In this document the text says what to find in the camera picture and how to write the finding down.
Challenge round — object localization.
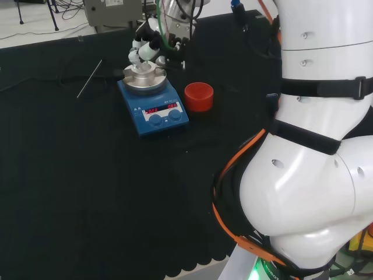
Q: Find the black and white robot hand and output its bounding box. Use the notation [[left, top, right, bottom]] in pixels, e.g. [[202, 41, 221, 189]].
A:
[[128, 17, 163, 64]]

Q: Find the black cable with blue plug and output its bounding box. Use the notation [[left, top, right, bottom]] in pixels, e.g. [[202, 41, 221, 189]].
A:
[[230, 0, 281, 62]]

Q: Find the green cable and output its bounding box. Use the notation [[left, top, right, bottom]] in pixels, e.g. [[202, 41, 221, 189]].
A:
[[154, 0, 179, 53]]

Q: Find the heater with blue base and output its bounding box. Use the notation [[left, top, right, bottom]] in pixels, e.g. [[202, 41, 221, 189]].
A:
[[112, 62, 190, 139]]

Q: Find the red ribbed flask stand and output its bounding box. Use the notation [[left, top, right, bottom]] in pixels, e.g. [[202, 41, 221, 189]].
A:
[[184, 82, 214, 113]]

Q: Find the black bench cloth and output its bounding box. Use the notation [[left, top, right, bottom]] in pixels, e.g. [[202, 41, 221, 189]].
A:
[[0, 9, 282, 280]]

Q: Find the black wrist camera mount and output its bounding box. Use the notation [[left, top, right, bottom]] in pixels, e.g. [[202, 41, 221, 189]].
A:
[[166, 32, 189, 70]]

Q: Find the yellow stop button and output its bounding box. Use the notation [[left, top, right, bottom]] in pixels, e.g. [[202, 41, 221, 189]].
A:
[[347, 221, 373, 252]]

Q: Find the thin glass rod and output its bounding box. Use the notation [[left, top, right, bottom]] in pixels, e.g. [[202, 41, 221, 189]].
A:
[[76, 59, 104, 99]]

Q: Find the grey equipment box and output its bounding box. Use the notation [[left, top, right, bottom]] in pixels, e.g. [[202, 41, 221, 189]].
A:
[[83, 0, 144, 33]]

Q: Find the black tripod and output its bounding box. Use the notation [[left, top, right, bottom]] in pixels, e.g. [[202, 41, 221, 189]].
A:
[[14, 0, 61, 32]]

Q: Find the orange cable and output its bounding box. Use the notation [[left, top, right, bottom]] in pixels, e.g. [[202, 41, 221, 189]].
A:
[[212, 128, 294, 268]]

